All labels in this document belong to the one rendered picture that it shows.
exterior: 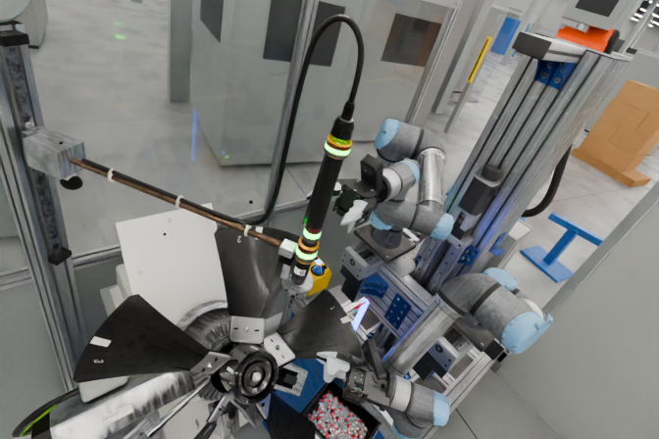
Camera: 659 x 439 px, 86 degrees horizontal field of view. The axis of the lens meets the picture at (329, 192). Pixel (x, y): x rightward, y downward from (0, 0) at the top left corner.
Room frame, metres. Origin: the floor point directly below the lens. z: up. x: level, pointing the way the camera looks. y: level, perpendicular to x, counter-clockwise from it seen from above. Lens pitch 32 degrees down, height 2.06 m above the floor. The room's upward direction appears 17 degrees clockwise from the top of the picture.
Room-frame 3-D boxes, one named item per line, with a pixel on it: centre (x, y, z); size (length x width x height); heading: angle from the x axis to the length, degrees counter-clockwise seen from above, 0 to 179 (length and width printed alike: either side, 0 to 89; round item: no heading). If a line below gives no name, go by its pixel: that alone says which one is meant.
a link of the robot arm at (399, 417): (0.55, -0.39, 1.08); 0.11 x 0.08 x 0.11; 47
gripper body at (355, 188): (0.70, -0.08, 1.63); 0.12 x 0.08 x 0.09; 148
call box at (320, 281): (1.02, -0.01, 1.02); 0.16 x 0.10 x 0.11; 48
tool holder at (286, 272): (0.56, 0.02, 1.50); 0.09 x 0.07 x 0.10; 83
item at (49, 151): (0.63, 0.63, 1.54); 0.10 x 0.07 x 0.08; 83
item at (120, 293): (0.80, 0.57, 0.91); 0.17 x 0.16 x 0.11; 48
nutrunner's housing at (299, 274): (0.56, 0.01, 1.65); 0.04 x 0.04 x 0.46
